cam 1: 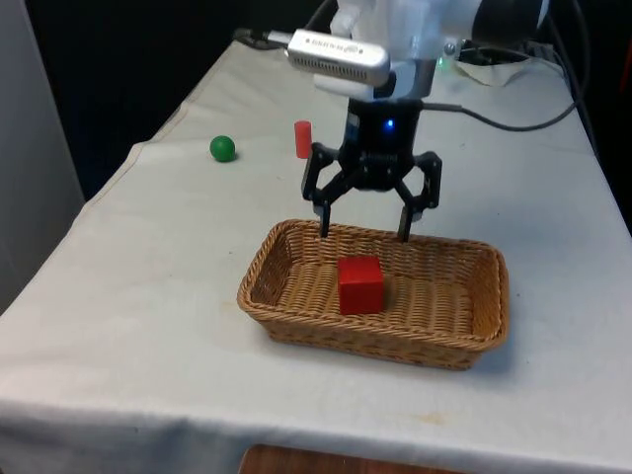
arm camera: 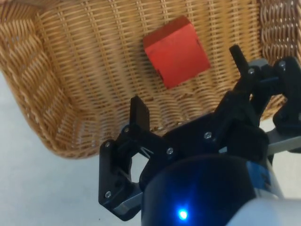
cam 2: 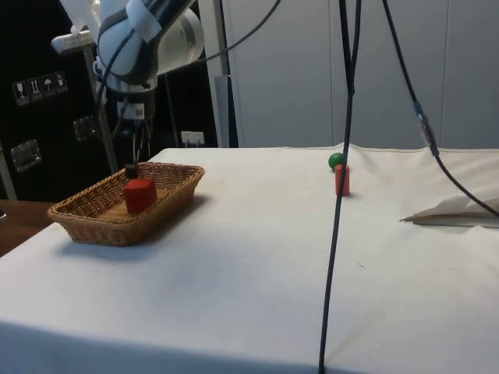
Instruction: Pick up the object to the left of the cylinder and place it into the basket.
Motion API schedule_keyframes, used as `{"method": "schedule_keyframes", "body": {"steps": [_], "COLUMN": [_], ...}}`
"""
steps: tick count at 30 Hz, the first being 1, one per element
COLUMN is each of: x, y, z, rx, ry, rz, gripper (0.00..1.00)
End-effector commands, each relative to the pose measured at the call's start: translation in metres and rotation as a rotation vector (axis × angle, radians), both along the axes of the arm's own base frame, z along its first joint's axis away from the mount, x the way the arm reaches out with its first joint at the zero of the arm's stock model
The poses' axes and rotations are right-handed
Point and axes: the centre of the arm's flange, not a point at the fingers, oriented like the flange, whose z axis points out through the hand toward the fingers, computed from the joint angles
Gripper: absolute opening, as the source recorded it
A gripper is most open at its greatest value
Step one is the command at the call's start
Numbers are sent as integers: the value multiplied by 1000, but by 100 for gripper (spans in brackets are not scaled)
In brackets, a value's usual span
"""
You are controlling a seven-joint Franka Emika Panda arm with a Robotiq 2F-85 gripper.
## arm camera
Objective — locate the red cube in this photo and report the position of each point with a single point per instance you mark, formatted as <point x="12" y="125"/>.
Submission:
<point x="176" y="54"/>

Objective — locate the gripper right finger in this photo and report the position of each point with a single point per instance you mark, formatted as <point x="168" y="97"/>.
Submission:
<point x="244" y="80"/>

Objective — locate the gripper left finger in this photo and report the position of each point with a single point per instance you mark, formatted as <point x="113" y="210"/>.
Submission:
<point x="138" y="117"/>

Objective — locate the wicker basket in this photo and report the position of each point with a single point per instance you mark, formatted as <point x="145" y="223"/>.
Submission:
<point x="94" y="70"/>

